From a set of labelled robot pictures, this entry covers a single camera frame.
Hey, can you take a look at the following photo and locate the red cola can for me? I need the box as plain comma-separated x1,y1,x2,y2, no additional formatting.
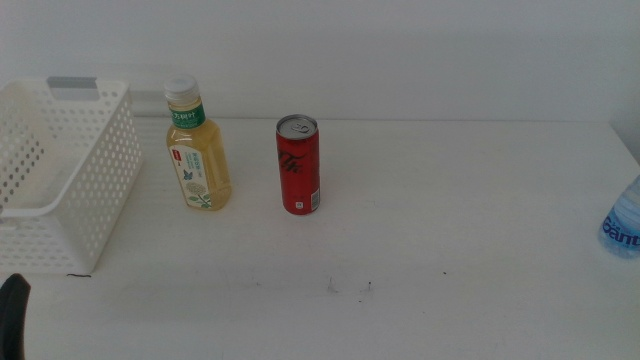
275,113,322,217

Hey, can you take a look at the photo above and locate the clear water bottle blue label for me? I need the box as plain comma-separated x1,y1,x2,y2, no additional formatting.
597,174,640,260

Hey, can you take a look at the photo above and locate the white perforated plastic basket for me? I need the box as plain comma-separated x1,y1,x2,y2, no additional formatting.
0,75,144,276

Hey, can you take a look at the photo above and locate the yellow tea bottle green label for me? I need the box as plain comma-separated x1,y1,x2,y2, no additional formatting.
163,73,233,212

